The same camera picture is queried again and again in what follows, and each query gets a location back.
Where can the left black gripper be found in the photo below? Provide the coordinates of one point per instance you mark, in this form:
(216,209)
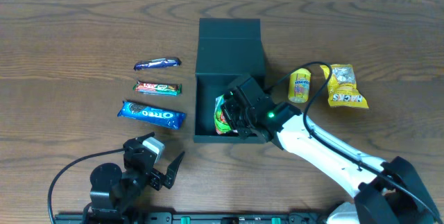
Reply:
(155,176)

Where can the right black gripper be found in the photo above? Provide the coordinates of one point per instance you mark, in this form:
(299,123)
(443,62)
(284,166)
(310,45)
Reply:
(234,109)

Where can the green Haribo gummy bag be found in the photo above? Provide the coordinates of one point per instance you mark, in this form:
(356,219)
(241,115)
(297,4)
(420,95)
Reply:
(220,122)

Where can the blue Oreo cookie pack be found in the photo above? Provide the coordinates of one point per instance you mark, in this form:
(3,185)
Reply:
(157,116)

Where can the yellow Mentos gum bottle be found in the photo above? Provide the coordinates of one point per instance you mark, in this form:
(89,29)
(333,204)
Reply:
(299,85)

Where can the red green KitKat Milo bar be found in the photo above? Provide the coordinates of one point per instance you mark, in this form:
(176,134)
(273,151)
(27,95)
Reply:
(158,89)

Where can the blue foil chocolate bar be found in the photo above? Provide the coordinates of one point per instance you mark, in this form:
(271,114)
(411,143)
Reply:
(157,63)

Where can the yellow Hacks candy bag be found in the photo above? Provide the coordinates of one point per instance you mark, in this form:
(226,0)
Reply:
(342,87)

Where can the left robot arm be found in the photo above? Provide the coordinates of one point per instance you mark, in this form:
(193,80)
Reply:
(114,190)

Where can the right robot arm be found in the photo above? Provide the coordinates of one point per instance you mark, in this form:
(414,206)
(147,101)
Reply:
(383,192)

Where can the dark green open gift box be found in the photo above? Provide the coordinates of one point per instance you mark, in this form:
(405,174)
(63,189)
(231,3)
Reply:
(227,50)

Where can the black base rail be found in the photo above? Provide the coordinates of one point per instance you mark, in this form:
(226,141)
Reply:
(169,218)

